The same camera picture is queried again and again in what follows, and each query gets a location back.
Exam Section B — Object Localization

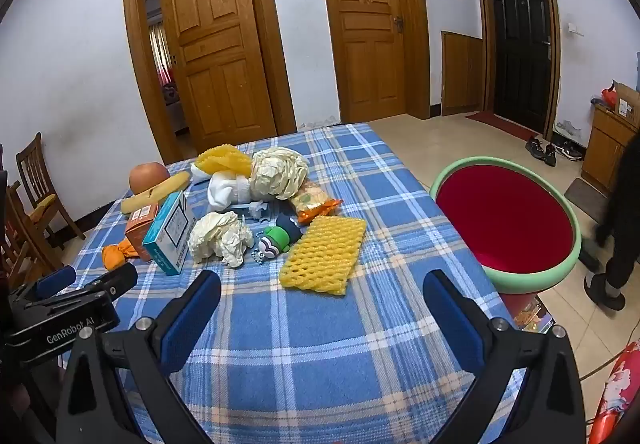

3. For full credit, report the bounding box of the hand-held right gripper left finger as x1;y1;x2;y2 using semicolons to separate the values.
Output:
54;269;223;444

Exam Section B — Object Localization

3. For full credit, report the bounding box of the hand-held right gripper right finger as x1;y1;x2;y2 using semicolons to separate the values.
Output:
422;269;586;444

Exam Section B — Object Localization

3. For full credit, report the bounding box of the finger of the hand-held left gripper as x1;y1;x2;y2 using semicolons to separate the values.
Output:
7;265;78;306
80;263;139;300

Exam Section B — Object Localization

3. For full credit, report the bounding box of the orange plastic wrapper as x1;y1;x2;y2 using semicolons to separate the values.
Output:
101;243;138;271

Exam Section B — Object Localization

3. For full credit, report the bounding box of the orange box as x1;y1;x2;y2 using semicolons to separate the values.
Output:
124;201;160;262

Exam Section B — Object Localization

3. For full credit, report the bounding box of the blue and white box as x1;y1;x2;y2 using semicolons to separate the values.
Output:
142;190;196;276

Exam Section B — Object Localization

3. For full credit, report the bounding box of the small paper ball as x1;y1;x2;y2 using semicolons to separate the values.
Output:
188;211;255;268

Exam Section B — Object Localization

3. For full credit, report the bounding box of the red basin with green rim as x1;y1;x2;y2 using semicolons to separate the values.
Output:
429;156;582;295

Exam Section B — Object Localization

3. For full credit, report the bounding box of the green purple toy keychain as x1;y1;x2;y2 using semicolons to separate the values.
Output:
255;213;304;266

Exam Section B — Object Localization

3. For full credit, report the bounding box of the white cloth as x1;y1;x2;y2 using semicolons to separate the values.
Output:
207;171;263;212

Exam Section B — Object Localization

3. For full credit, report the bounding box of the yellow foam fruit net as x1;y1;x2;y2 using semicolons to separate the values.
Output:
279;215;367;296
195;144;253;177

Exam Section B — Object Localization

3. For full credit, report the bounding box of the orange snack packet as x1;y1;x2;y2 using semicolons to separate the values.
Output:
289;181;345;225

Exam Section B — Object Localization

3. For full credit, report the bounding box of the large paper ball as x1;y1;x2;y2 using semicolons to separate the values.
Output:
250;147;310;201

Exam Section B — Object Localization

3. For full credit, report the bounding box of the wooden chair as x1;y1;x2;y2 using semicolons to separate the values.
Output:
0;144;51;295
15;133;86;250

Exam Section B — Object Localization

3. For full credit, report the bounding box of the colourful printed box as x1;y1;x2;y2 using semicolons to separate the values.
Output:
500;294;556;332

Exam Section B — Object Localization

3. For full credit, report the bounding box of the yellow banana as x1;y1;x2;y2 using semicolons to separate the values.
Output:
120;172;192;216

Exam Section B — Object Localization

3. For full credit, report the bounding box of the red apple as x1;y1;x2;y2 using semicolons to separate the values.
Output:
129;163;168;197

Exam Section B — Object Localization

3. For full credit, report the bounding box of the blue plaid tablecloth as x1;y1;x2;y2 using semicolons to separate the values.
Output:
57;122;531;444

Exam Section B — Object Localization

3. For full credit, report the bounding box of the red floral cloth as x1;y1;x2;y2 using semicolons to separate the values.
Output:
587;341;640;444

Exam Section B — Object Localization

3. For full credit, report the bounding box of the grey floor mat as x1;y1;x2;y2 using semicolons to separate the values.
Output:
564;177;608;215

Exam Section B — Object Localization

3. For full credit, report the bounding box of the red doormat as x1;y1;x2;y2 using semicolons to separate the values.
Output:
465;110;538;142

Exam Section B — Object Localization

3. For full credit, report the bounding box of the black and white sneaker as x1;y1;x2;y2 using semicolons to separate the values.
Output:
555;140;583;161

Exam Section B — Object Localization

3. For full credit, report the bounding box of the wooden floor cabinet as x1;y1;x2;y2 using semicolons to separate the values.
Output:
580;101;638;195

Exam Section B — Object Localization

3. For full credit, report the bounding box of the striped curtain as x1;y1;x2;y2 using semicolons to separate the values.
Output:
149;21;173;80

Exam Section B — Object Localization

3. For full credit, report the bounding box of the wooden door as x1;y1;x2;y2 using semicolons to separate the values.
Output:
327;0;408;122
159;0;278;150

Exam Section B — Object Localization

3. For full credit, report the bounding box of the cardboard box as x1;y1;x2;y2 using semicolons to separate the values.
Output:
611;80;640;127

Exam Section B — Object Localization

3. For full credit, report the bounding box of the black door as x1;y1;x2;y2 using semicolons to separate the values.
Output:
487;0;551;132

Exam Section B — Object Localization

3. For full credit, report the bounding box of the wooden door frame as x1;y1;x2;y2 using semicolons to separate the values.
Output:
314;0;431;122
122;0;296;165

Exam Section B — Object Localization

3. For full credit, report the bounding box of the wooden wall cabinet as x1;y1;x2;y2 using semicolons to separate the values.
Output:
441;30;483;115

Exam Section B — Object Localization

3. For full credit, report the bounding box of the brown door frame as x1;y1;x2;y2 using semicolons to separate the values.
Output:
472;0;561;140

